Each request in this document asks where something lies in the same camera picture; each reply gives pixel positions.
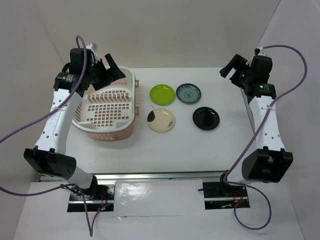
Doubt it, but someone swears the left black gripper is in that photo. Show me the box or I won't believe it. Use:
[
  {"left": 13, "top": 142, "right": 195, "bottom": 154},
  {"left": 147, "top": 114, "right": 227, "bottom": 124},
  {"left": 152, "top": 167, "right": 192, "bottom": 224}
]
[{"left": 84, "top": 53, "right": 125, "bottom": 91}]

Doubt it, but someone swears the blue patterned plate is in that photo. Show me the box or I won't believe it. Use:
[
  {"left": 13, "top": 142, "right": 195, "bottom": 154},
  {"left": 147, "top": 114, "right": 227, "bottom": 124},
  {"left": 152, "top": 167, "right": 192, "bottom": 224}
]
[{"left": 175, "top": 83, "right": 202, "bottom": 105}]

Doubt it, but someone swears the lime green plate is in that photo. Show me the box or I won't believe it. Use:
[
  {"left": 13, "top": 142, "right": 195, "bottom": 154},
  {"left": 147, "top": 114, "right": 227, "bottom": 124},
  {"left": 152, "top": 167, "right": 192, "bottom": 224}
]
[{"left": 149, "top": 84, "right": 176, "bottom": 106}]

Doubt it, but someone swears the cream plate with black spot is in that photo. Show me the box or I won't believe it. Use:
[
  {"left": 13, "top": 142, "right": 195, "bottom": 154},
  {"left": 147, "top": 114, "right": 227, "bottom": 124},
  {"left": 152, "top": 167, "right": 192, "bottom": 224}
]
[{"left": 147, "top": 108, "right": 176, "bottom": 133}]

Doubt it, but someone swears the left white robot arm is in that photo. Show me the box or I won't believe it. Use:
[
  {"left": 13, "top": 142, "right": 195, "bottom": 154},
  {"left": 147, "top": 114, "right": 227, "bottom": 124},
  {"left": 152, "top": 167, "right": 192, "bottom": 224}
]
[{"left": 23, "top": 48, "right": 125, "bottom": 200}]

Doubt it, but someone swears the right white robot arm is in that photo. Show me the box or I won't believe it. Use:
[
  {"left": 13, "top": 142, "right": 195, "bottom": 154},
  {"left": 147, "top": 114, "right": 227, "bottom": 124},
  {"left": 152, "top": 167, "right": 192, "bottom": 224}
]
[{"left": 218, "top": 51, "right": 294, "bottom": 196}]

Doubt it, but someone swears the pink white dish rack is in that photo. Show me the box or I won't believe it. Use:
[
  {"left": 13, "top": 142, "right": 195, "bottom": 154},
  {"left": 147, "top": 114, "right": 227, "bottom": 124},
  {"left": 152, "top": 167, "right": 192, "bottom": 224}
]
[{"left": 72, "top": 66, "right": 139, "bottom": 142}]

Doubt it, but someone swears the aluminium rail front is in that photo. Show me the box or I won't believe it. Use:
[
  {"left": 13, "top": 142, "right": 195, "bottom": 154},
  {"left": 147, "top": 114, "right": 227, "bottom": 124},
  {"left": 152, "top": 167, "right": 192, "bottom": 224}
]
[{"left": 38, "top": 170, "right": 247, "bottom": 183}]

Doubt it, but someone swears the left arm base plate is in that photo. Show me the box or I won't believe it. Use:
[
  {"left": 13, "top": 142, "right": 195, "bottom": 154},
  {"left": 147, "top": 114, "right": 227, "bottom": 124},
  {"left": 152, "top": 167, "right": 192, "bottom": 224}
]
[{"left": 67, "top": 182, "right": 116, "bottom": 213}]

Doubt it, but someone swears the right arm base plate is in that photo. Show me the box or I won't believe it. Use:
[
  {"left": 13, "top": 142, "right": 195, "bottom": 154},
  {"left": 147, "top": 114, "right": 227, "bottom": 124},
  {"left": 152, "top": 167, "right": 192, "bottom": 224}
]
[{"left": 198, "top": 182, "right": 250, "bottom": 210}]

